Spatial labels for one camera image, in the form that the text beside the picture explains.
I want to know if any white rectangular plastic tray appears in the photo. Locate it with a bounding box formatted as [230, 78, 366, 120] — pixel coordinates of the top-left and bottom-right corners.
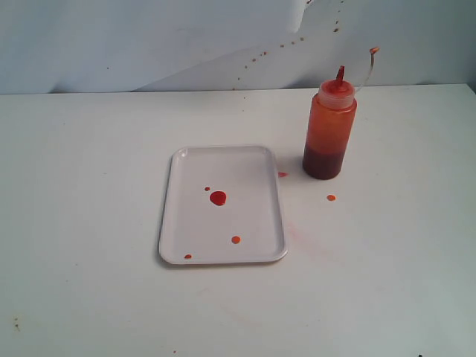
[158, 145, 288, 266]

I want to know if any red sauce squeeze bottle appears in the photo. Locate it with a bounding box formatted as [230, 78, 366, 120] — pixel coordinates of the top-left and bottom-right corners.
[302, 47, 380, 180]

